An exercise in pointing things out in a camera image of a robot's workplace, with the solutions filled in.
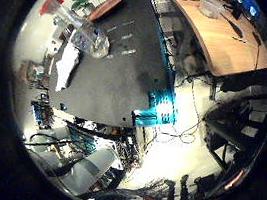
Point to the computer monitor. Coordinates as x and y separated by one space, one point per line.
245 4

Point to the round brown wooden table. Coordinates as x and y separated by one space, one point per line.
105 6

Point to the clear plastic container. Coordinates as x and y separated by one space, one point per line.
210 6

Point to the white striped cloth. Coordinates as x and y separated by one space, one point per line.
66 64

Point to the black office chair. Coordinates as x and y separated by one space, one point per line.
237 125

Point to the light wooden desk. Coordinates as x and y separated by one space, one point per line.
223 42

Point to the black keyboard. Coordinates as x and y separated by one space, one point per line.
233 25

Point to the cluttered storage shelf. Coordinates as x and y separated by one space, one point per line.
36 73

